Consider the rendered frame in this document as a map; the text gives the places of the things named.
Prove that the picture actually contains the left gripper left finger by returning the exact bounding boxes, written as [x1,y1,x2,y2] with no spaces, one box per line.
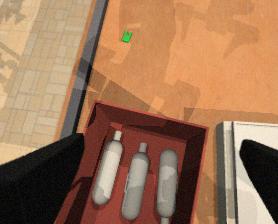
[0,133,85,224]

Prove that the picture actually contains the dark red box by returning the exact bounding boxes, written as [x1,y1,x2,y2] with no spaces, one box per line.
[54,100,209,224]

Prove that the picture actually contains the white digital scale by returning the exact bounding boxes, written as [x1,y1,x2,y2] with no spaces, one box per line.
[216,121,278,224]

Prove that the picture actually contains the grey gas cylinder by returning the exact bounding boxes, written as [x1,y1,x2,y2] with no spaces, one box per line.
[92,131,123,205]
[156,149,178,224]
[121,142,149,220]

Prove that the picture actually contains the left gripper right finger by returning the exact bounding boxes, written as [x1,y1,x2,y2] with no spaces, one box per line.
[239,139,278,224]

